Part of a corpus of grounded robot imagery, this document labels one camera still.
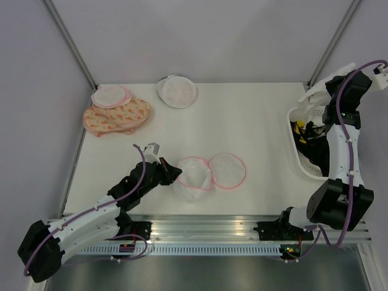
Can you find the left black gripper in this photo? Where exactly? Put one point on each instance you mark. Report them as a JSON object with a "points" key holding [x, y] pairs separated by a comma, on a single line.
{"points": [[170, 173]]}

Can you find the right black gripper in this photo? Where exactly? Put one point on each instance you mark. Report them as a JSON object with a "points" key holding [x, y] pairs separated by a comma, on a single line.
{"points": [[331, 85]]}

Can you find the pink trimmed mesh laundry bag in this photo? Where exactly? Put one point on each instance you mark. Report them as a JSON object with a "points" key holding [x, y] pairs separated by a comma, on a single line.
{"points": [[200, 177]]}

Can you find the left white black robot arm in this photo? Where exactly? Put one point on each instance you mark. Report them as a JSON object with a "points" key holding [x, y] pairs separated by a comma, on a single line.
{"points": [[46, 247]]}

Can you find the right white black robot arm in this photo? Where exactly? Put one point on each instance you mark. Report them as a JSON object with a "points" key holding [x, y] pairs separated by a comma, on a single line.
{"points": [[342, 200]]}

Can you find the orange patterned laundry bag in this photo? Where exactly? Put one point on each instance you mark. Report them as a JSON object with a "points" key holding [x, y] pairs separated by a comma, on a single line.
{"points": [[121, 119]]}

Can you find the white mesh laundry bag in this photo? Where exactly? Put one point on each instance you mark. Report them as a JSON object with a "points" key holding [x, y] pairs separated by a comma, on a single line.
{"points": [[176, 91]]}

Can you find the small pink mesh laundry bag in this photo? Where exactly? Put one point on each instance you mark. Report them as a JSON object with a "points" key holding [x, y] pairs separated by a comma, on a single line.
{"points": [[111, 96]]}

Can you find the white plastic perforated basket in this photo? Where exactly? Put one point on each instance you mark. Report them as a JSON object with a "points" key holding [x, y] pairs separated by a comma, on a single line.
{"points": [[305, 166]]}

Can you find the yellow black item in basket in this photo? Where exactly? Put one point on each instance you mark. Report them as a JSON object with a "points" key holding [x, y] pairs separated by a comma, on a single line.
{"points": [[298, 132]]}

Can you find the black garment in basket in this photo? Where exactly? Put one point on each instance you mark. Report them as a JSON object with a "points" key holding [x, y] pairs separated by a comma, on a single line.
{"points": [[316, 149]]}

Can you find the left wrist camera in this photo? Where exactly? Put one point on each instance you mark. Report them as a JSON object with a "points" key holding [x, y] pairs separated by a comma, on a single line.
{"points": [[151, 152]]}

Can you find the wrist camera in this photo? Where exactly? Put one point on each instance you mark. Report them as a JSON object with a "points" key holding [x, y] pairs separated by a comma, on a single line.
{"points": [[151, 152], [379, 78]]}

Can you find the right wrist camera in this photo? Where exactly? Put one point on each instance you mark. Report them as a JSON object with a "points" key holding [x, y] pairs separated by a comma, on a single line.
{"points": [[379, 78]]}

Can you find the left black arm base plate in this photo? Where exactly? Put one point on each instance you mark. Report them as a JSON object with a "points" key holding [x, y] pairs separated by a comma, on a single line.
{"points": [[141, 228]]}

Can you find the aluminium mounting rail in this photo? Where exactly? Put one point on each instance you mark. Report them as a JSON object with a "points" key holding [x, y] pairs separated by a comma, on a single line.
{"points": [[195, 229]]}

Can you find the white slotted cable duct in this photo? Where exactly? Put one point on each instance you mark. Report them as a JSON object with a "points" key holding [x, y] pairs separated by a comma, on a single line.
{"points": [[184, 250]]}

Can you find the right aluminium frame post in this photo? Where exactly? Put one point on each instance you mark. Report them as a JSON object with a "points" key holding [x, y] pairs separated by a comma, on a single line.
{"points": [[334, 41]]}

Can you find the aluminium frame post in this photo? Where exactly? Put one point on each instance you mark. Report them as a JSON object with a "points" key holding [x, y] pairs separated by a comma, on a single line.
{"points": [[59, 23], [334, 41]]}

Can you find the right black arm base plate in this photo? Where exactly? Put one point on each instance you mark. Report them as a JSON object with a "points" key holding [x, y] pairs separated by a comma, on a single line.
{"points": [[281, 230]]}

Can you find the left aluminium frame post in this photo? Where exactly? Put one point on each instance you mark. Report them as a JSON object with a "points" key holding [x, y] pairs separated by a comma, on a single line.
{"points": [[59, 23]]}

